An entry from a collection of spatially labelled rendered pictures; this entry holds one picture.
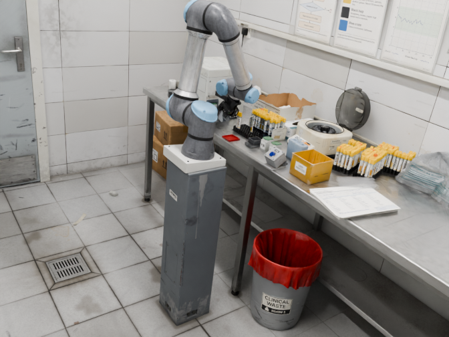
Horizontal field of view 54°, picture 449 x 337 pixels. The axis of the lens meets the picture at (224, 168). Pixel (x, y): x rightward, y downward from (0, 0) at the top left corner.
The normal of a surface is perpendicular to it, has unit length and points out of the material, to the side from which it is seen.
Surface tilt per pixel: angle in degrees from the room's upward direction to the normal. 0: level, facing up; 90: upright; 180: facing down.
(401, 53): 94
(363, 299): 0
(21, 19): 90
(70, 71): 90
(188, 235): 90
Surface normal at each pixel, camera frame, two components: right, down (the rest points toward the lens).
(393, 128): -0.82, 0.17
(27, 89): 0.56, 0.41
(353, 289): 0.11, -0.89
